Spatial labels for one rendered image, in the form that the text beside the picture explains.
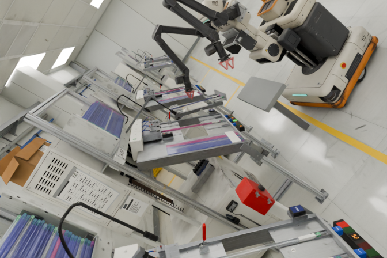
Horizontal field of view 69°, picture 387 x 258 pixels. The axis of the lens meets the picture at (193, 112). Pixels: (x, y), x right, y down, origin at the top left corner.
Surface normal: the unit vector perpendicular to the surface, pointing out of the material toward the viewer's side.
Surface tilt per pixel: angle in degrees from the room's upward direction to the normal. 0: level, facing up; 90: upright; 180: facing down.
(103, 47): 90
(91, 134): 90
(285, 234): 47
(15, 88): 90
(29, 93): 90
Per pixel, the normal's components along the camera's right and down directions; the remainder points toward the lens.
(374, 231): -0.81, -0.52
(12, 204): 0.16, 0.27
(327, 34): 0.29, 0.07
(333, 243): -0.14, -0.95
